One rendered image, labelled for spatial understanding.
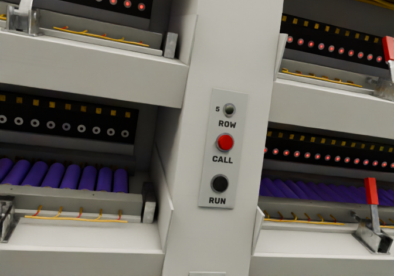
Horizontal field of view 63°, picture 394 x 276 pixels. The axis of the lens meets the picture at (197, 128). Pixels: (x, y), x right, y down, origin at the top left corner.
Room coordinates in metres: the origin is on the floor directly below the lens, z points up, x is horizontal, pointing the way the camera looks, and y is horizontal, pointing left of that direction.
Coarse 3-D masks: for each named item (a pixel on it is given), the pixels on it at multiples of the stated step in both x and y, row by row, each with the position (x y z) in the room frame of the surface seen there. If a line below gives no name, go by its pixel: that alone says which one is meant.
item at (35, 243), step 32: (160, 160) 0.42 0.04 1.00; (160, 192) 0.38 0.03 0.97; (32, 224) 0.33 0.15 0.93; (64, 224) 0.34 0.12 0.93; (96, 224) 0.35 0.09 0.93; (128, 224) 0.36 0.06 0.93; (160, 224) 0.36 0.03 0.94; (0, 256) 0.29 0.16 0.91; (32, 256) 0.30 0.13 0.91; (64, 256) 0.30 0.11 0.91; (96, 256) 0.31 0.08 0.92; (128, 256) 0.32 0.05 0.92; (160, 256) 0.33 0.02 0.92
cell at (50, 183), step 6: (54, 168) 0.41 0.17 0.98; (60, 168) 0.42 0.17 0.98; (48, 174) 0.40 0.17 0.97; (54, 174) 0.39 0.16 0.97; (60, 174) 0.41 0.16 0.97; (48, 180) 0.38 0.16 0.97; (54, 180) 0.38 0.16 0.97; (60, 180) 0.40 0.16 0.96; (42, 186) 0.37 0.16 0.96; (48, 186) 0.37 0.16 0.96; (54, 186) 0.37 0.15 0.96
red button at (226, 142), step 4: (224, 136) 0.33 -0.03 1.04; (228, 136) 0.33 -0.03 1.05; (220, 140) 0.33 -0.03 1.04; (224, 140) 0.33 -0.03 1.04; (228, 140) 0.33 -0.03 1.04; (232, 140) 0.34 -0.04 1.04; (220, 144) 0.33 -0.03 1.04; (224, 144) 0.33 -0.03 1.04; (228, 144) 0.33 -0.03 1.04; (232, 144) 0.34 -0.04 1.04; (220, 148) 0.33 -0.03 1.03; (224, 148) 0.33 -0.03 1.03; (228, 148) 0.33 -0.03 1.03
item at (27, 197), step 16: (0, 192) 0.33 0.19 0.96; (16, 192) 0.33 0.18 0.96; (32, 192) 0.34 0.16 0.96; (48, 192) 0.35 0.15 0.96; (64, 192) 0.35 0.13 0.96; (80, 192) 0.36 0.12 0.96; (96, 192) 0.37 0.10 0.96; (112, 192) 0.37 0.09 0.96; (16, 208) 0.34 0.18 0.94; (32, 208) 0.34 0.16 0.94; (48, 208) 0.34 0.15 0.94; (64, 208) 0.35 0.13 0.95; (80, 208) 0.35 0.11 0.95; (96, 208) 0.36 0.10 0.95; (112, 208) 0.36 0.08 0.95; (128, 208) 0.36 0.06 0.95
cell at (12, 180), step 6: (18, 162) 0.41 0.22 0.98; (24, 162) 0.41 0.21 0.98; (12, 168) 0.39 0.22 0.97; (18, 168) 0.39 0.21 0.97; (24, 168) 0.40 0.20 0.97; (30, 168) 0.42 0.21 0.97; (12, 174) 0.38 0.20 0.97; (18, 174) 0.38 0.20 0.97; (24, 174) 0.39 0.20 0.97; (6, 180) 0.36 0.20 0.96; (12, 180) 0.36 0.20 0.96; (18, 180) 0.37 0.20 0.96
